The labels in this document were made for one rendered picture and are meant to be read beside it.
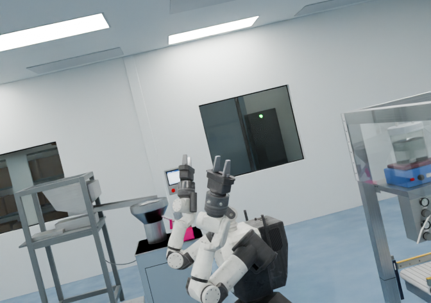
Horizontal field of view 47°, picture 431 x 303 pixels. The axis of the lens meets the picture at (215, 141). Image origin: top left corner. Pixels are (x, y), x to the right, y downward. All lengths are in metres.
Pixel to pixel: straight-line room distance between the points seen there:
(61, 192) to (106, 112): 2.13
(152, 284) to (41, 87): 3.72
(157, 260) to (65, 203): 1.30
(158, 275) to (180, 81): 3.37
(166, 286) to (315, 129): 3.76
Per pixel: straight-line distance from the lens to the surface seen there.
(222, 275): 1.95
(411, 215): 2.29
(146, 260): 4.47
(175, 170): 4.72
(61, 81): 7.23
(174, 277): 4.50
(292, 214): 7.37
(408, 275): 2.59
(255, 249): 2.00
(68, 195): 5.25
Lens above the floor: 1.74
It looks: 2 degrees down
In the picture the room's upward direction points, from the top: 14 degrees counter-clockwise
